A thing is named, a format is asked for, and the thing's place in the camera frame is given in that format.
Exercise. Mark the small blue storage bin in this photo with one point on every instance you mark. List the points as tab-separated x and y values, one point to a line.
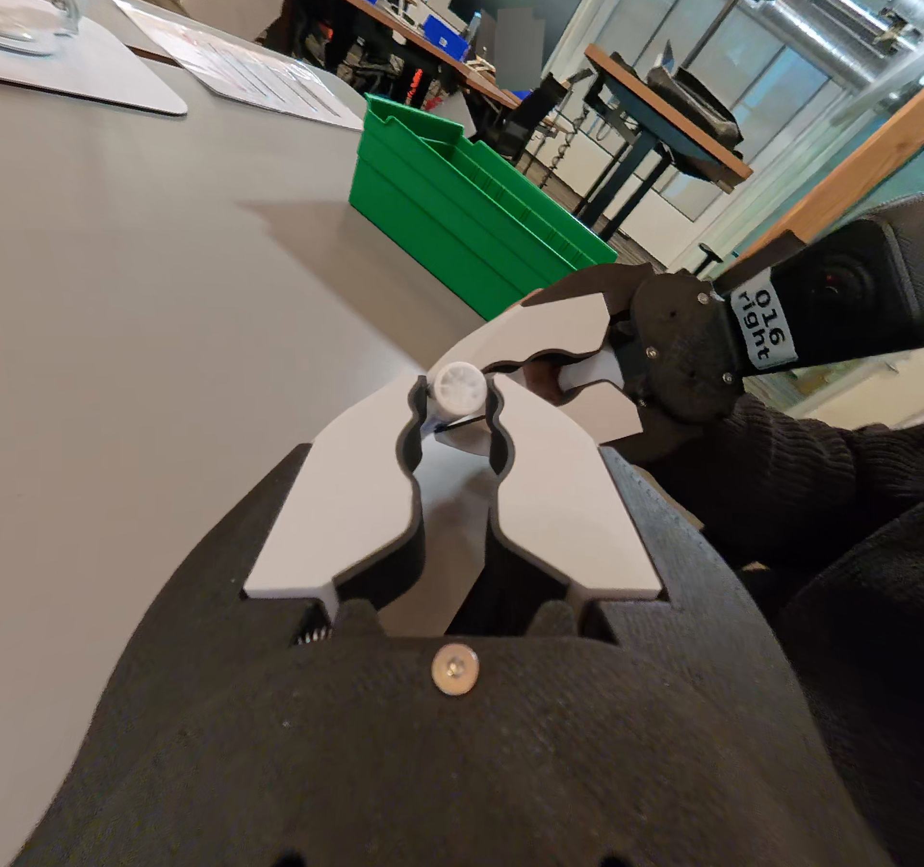
444	37

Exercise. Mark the blue dry erase marker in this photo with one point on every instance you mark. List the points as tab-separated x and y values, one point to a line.
458	389

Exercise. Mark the long wooden table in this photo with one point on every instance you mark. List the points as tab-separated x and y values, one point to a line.
404	22

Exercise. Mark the person's black sweater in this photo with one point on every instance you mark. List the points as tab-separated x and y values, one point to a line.
866	665

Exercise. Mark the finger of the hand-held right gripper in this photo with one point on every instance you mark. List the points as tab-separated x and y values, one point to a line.
613	412
548	326

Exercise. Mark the laminated printed sheet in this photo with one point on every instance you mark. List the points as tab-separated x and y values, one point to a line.
245	73

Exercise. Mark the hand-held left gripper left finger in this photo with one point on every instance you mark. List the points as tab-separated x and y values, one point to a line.
339	506

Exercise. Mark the wooden standing desk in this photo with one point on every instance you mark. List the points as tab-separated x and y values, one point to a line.
650	131

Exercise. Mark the black office chair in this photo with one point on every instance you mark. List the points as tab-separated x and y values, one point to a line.
520	116

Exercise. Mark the cardboard box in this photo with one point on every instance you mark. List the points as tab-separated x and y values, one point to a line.
231	1

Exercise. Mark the wooden beam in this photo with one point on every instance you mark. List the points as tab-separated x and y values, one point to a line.
830	174

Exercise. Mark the green plastic bin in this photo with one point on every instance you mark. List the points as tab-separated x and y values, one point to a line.
462	232

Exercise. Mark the black bag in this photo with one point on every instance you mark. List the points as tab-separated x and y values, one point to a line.
693	102

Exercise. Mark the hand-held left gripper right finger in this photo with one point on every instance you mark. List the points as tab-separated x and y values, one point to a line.
570	513

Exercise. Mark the person's right forearm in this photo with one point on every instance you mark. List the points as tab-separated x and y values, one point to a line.
794	477

